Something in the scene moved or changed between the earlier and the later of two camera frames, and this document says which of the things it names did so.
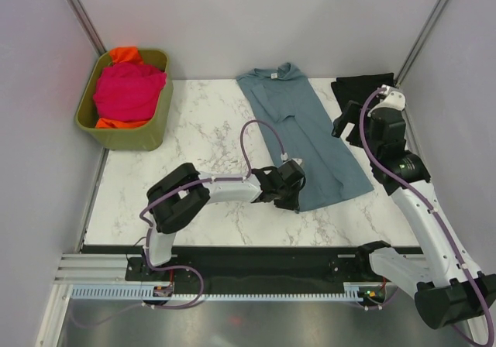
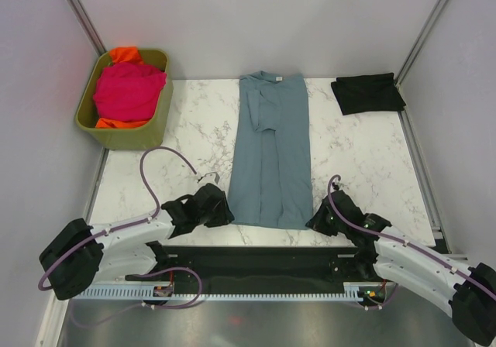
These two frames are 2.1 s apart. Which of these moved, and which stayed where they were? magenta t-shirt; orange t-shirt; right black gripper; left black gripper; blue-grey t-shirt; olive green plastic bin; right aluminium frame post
Moved: left black gripper; right black gripper; blue-grey t-shirt
Stayed: orange t-shirt; magenta t-shirt; right aluminium frame post; olive green plastic bin
